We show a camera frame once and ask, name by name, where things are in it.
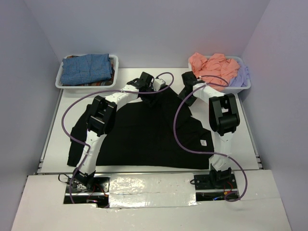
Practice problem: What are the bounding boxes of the black long sleeve shirt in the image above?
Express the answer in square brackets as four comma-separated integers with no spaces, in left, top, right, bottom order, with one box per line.
[66,87,215,170]

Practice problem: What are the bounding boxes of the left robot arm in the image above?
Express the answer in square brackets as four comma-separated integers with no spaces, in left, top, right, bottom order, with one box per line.
[73,72,166,192]

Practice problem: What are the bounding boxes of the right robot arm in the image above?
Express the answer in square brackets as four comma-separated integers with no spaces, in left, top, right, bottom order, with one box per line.
[178,71,240,188]

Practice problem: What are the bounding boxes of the orange pink shirt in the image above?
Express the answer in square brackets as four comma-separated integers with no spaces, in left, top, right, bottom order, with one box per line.
[189,52,240,91]

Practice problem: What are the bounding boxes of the right white plastic basket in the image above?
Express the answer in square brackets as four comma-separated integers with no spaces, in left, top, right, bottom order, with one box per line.
[188,55,251,94]

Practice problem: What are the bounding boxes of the white plastic basket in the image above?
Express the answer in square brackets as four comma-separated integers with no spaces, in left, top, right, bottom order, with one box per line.
[188,55,251,94]
[55,54,119,92]

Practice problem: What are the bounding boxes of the lavender shirt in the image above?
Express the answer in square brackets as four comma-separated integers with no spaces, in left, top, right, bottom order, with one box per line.
[229,61,250,88]

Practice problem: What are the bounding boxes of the blue checkered folded shirt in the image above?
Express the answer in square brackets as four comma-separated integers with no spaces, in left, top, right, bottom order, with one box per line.
[59,53,113,86]

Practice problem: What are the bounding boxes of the left white plastic basket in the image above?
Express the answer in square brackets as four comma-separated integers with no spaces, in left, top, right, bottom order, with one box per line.
[55,54,119,92]

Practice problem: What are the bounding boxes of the silver foil tape cover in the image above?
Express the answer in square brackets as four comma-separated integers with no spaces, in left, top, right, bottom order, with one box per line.
[109,173,197,208]

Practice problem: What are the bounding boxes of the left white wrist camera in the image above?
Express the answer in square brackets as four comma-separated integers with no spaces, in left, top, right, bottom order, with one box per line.
[153,78,166,91]

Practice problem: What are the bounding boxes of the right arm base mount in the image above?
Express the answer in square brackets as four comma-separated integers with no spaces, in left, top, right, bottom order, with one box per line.
[190,168,239,202]

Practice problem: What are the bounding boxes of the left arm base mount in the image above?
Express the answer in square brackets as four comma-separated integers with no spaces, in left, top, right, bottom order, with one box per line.
[58,175,110,208]

